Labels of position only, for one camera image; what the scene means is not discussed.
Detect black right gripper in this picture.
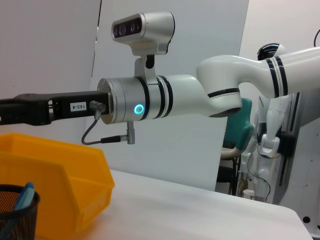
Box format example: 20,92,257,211
0,90,110,126

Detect blue capped scissors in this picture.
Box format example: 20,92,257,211
13,181,35,211

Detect black mesh pen holder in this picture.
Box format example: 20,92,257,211
0,184,41,240

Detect yellow plastic bin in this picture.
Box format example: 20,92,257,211
0,132,116,240

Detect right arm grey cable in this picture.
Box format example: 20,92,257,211
81,99,137,146

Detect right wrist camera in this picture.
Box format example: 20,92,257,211
111,11,176,56

